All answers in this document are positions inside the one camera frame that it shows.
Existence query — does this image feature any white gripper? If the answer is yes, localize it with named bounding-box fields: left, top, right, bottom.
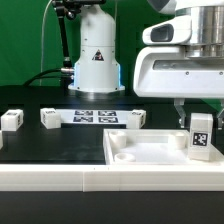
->
left=133, top=46, right=224, bottom=130

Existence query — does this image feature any white square tabletop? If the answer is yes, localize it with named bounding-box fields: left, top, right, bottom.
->
left=103, top=129, right=224, bottom=166

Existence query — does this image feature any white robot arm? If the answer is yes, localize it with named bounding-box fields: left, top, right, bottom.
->
left=71, top=0, right=224, bottom=128

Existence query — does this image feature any printed marker sheet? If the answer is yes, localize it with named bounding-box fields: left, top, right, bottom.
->
left=57, top=109, right=131, bottom=124

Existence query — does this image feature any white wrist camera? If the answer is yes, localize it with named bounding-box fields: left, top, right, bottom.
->
left=142, top=15, right=192, bottom=45

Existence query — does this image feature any black cable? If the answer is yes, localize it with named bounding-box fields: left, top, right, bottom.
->
left=22, top=68, right=75, bottom=88

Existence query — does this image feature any grey cable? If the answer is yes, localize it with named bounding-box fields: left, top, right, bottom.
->
left=39, top=0, right=54, bottom=87

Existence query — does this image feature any white fence wall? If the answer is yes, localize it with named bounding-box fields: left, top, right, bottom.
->
left=0, top=164, right=224, bottom=192

